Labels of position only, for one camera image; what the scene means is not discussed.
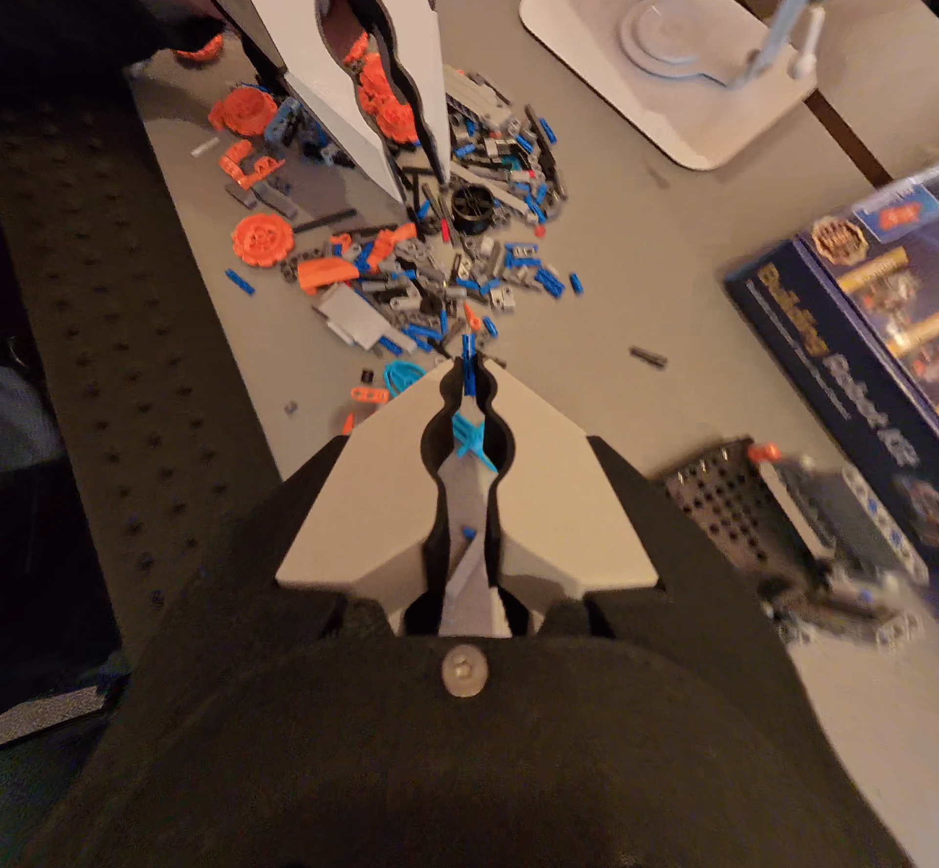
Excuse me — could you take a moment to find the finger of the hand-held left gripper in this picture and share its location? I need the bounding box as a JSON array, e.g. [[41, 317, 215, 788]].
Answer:
[[218, 0, 409, 206], [341, 0, 450, 188]]

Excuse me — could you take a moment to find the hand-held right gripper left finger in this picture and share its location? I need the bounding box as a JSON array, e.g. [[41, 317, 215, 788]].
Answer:
[[276, 359, 468, 634]]

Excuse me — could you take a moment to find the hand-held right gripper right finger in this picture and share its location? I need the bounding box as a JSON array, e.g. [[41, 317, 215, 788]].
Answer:
[[476, 359, 660, 634]]

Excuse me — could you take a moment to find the pile of plastic building pieces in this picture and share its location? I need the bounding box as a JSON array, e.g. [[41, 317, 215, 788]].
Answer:
[[174, 29, 585, 417]]

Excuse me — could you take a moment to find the small black machine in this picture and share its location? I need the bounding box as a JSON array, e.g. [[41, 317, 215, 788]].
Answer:
[[661, 435, 934, 649]]

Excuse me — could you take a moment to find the white book stand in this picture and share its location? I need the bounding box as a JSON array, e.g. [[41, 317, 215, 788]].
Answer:
[[520, 0, 849, 172]]

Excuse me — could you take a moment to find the black spoked wheel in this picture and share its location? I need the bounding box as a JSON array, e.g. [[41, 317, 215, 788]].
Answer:
[[449, 186, 500, 235]]

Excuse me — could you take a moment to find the white panel piece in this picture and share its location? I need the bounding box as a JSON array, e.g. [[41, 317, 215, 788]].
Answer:
[[316, 286, 394, 351]]

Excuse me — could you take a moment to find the orange panel piece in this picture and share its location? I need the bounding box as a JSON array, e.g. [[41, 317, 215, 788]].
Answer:
[[297, 258, 360, 294]]

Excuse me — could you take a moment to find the blue cardboard kit box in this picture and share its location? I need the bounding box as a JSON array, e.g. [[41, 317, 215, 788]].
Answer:
[[724, 167, 939, 517]]

